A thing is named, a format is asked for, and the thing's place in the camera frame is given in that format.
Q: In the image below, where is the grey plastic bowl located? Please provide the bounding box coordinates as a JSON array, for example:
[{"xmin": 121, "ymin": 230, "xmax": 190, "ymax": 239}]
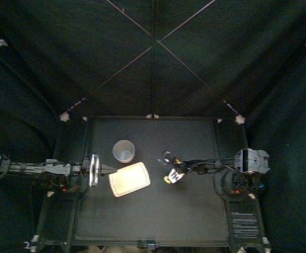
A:
[{"xmin": 112, "ymin": 139, "xmax": 138, "ymax": 164}]

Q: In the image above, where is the cream square plate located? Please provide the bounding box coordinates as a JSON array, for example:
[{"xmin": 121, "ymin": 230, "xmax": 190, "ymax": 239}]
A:
[{"xmin": 108, "ymin": 161, "xmax": 153, "ymax": 199}]

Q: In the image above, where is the black ribbed panel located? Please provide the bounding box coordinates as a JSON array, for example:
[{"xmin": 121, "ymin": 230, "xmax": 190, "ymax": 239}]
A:
[{"xmin": 229, "ymin": 211, "xmax": 264, "ymax": 240}]

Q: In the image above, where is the black table edge clamp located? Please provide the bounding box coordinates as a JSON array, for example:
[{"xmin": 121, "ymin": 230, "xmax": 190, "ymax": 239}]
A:
[{"xmin": 137, "ymin": 239, "xmax": 160, "ymax": 251}]

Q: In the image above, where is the grey frame corner bracket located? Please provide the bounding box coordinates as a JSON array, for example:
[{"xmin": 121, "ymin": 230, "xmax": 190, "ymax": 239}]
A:
[
  {"xmin": 234, "ymin": 114, "xmax": 248, "ymax": 126},
  {"xmin": 58, "ymin": 111, "xmax": 71, "ymax": 124}
]

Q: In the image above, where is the white frame foot bracket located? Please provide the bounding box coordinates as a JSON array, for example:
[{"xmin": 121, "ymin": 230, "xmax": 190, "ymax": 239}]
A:
[
  {"xmin": 23, "ymin": 234, "xmax": 42, "ymax": 253},
  {"xmin": 260, "ymin": 237, "xmax": 273, "ymax": 253}
]

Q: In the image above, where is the thin white diagonal cord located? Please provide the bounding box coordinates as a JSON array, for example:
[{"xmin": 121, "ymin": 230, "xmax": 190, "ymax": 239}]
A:
[
  {"xmin": 105, "ymin": 0, "xmax": 242, "ymax": 117},
  {"xmin": 65, "ymin": 0, "xmax": 218, "ymax": 115}
]

